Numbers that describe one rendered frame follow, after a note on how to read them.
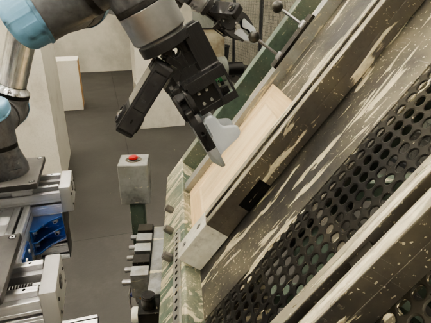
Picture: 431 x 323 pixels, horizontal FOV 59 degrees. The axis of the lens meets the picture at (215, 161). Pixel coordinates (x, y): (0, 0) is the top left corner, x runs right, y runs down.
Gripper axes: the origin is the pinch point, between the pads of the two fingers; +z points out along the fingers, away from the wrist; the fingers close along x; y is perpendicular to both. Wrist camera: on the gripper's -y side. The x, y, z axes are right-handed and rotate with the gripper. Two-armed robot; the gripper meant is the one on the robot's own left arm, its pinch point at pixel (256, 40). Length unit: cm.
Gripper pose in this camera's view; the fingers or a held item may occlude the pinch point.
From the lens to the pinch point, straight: 135.7
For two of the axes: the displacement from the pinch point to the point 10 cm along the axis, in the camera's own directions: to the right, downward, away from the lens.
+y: -2.9, -1.1, 9.5
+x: -5.1, 8.6, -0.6
